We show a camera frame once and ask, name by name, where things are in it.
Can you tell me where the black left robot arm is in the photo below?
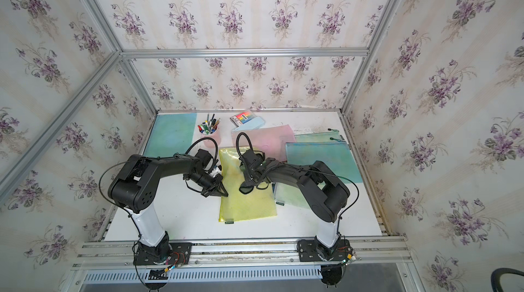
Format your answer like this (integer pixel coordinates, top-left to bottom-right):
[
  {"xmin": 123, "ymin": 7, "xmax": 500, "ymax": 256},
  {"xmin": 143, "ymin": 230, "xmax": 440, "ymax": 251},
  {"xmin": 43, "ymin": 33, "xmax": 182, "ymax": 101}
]
[{"xmin": 107, "ymin": 150, "xmax": 229, "ymax": 248}]

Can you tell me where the aluminium mounting rail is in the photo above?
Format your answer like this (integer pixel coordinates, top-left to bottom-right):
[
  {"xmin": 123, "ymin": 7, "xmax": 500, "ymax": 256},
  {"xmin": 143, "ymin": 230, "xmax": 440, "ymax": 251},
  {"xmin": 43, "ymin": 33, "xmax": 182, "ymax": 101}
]
[{"xmin": 72, "ymin": 236, "xmax": 413, "ymax": 270}]

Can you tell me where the pink mesh document bag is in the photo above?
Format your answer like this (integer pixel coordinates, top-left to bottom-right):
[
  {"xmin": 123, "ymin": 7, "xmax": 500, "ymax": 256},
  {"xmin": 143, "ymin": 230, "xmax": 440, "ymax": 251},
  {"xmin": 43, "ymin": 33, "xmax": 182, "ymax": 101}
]
[{"xmin": 245, "ymin": 125, "xmax": 296, "ymax": 161}]

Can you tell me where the large teal document bag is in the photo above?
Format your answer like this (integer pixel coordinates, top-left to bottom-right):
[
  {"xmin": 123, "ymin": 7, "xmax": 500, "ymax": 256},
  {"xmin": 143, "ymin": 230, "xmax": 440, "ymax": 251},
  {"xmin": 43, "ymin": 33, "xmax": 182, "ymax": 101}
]
[{"xmin": 285, "ymin": 142, "xmax": 363, "ymax": 183}]

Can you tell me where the blue mesh document bag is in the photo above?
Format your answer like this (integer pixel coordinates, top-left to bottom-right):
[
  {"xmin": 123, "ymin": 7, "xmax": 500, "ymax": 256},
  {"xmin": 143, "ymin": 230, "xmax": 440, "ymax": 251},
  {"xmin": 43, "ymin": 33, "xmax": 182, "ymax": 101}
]
[{"xmin": 143, "ymin": 113, "xmax": 197, "ymax": 157}]

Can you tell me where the light green document bag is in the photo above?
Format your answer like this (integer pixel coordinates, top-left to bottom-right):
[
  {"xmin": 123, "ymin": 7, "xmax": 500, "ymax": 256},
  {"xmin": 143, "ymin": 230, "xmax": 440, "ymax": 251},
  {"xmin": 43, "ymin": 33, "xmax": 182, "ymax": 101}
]
[{"xmin": 274, "ymin": 183, "xmax": 311, "ymax": 209}]

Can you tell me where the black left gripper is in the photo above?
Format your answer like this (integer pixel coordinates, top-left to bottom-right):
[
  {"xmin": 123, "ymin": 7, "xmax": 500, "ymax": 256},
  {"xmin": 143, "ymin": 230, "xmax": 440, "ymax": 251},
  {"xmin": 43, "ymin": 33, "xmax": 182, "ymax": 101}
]
[{"xmin": 184, "ymin": 171, "xmax": 229, "ymax": 197}]

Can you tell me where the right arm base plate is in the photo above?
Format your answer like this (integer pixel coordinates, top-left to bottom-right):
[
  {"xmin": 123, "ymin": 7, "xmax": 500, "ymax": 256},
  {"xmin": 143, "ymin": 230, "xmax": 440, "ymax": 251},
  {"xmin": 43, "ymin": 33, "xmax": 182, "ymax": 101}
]
[{"xmin": 297, "ymin": 237, "xmax": 354, "ymax": 262}]

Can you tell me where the pale green rear document bag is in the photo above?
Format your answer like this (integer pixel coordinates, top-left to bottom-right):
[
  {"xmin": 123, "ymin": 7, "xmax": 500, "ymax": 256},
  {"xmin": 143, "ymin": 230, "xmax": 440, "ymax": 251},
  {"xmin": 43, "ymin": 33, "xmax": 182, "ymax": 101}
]
[{"xmin": 295, "ymin": 128, "xmax": 345, "ymax": 143}]

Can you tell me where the yellow mesh document bag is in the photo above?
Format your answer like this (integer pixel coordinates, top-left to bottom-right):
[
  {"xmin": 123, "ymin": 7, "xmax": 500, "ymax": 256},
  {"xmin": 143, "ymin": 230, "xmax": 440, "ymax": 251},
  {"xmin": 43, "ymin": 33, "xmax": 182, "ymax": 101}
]
[{"xmin": 218, "ymin": 146, "xmax": 278, "ymax": 224}]

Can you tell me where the pink metal pen bucket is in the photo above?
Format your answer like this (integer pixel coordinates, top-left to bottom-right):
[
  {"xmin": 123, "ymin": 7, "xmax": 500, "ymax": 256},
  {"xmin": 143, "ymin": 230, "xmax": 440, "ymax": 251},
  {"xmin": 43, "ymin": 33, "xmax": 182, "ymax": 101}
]
[{"xmin": 197, "ymin": 113, "xmax": 221, "ymax": 145}]

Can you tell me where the light blue booklet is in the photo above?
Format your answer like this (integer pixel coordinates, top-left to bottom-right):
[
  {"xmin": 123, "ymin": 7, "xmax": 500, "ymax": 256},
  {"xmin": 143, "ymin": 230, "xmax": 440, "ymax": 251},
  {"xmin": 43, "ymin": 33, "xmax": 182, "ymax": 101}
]
[{"xmin": 233, "ymin": 117, "xmax": 266, "ymax": 132}]

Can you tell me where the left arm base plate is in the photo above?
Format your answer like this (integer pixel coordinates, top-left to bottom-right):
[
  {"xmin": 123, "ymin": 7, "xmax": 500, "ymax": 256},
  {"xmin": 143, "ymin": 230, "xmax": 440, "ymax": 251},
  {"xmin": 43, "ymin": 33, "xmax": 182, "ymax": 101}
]
[{"xmin": 133, "ymin": 242, "xmax": 193, "ymax": 266}]

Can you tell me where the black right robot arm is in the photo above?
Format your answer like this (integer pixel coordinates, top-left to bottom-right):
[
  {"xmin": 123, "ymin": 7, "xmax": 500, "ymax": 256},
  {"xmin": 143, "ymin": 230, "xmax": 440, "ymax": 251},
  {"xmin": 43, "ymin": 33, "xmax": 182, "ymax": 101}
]
[{"xmin": 239, "ymin": 150, "xmax": 351, "ymax": 250}]

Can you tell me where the green and grey cleaning cloth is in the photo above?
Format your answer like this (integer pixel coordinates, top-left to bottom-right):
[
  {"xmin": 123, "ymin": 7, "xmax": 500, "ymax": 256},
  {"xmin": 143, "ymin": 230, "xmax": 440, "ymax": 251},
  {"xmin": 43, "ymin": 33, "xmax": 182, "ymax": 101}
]
[{"xmin": 239, "ymin": 180, "xmax": 260, "ymax": 195}]

